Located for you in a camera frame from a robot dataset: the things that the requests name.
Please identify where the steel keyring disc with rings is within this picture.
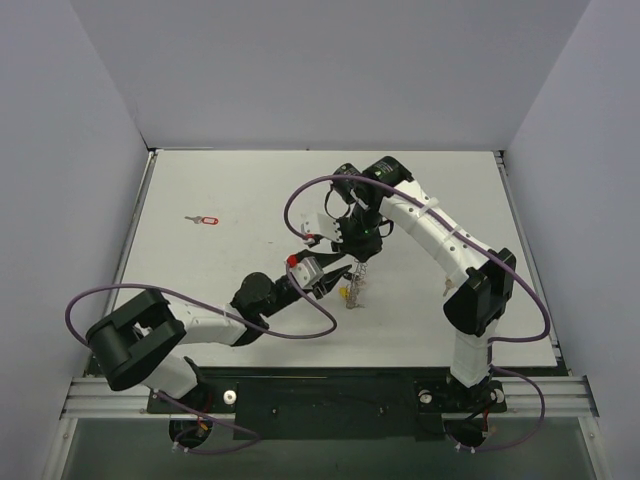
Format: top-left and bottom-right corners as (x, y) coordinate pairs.
(344, 261), (368, 309)

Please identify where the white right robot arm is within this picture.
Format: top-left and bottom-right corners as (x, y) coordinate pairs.
(331, 156), (513, 409)

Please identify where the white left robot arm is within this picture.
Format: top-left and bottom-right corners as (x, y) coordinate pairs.
(86, 251), (351, 412)

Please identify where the red tag key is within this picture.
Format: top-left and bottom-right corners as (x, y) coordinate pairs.
(184, 216), (219, 226)

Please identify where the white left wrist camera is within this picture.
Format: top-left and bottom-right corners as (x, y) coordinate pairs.
(286, 255), (324, 291)

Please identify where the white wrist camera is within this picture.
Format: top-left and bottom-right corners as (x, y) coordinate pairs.
(286, 255), (324, 291)
(301, 213), (343, 247)

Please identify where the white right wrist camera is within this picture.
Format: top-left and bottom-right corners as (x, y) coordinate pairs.
(301, 213), (343, 247)

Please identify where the aluminium frame rail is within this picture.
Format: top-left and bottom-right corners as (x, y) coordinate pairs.
(60, 376), (599, 419)

